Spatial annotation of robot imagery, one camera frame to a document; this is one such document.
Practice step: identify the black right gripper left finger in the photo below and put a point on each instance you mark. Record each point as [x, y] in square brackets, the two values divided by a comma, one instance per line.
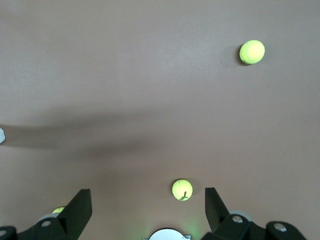
[75, 215]

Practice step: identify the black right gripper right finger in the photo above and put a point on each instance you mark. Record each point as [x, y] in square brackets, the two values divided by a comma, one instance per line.
[220, 215]

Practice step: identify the blue white Wilson tennis can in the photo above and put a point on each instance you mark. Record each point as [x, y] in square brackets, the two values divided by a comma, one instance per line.
[1, 136]

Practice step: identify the yellow tennis ball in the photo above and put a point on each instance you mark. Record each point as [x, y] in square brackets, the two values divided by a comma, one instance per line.
[252, 52]
[182, 190]
[58, 210]

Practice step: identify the brown table mat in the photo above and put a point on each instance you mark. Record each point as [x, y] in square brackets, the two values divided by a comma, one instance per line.
[125, 75]

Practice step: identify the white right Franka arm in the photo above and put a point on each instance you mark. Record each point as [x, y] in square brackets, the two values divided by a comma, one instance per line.
[166, 235]

